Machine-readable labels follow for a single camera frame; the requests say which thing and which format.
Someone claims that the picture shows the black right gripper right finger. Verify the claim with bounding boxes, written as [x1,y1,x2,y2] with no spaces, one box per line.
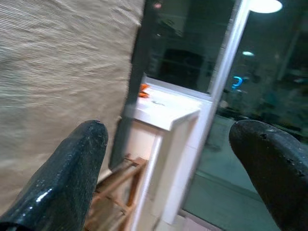
[228,119,308,231]

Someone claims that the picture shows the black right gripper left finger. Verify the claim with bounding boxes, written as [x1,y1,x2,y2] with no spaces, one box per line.
[0,119,108,231]

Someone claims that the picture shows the wooden lattice rack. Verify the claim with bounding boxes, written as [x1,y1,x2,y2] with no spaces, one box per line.
[84,154,147,231]

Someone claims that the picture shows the orange bowl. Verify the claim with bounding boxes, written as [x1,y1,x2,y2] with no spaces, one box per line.
[139,83,151,98]

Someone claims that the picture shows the refrigerator door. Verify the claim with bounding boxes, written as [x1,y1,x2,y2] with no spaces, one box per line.
[0,0,145,218]

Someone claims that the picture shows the white framed glass door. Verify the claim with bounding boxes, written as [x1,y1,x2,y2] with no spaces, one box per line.
[166,0,308,231]

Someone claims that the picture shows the white topped side counter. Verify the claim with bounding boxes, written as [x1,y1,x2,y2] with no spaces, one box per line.
[131,74,214,224]

